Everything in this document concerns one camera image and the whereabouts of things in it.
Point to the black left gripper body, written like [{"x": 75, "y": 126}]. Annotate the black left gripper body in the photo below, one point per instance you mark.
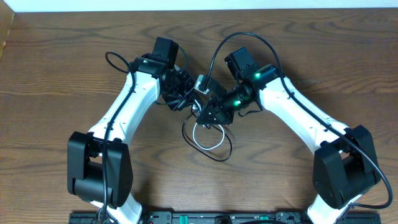
[{"x": 181, "y": 91}]

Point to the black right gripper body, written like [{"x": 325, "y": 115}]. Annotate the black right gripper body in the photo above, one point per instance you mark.
[{"x": 232, "y": 101}]

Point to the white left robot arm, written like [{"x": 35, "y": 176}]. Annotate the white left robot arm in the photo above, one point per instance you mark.
[{"x": 99, "y": 169}]

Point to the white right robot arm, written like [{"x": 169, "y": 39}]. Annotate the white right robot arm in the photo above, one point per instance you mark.
[{"x": 344, "y": 158}]

